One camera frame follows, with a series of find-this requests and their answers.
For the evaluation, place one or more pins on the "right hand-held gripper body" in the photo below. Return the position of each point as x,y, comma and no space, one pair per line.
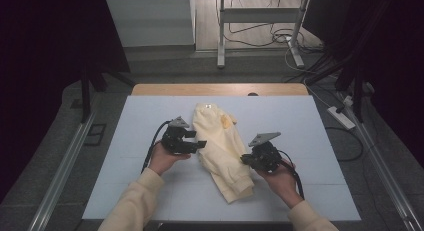
266,156

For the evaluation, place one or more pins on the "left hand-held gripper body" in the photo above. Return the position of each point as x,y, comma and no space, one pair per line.
173,141

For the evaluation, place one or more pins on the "cream baby pants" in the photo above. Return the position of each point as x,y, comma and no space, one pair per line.
220,151

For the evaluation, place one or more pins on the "person's left hand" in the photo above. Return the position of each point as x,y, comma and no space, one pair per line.
161,161

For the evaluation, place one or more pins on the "person's right hand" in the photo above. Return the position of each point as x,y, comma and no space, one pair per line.
283,184

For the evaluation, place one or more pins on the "light blue mat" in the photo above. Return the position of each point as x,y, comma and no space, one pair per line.
300,124

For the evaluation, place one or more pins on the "dark floor outlet plate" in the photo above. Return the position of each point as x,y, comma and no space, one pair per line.
95,134

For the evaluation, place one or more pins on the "white power strip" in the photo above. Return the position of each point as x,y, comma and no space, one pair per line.
340,117

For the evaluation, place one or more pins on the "black metal stand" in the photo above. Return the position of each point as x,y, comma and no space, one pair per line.
358,97
85,97

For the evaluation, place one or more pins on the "white partition panel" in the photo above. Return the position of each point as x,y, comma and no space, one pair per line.
150,21

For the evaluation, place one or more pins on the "aluminium floor rail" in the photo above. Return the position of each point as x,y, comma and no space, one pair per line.
63,171
386,177

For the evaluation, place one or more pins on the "white metal desk frame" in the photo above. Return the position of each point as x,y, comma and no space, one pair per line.
260,15

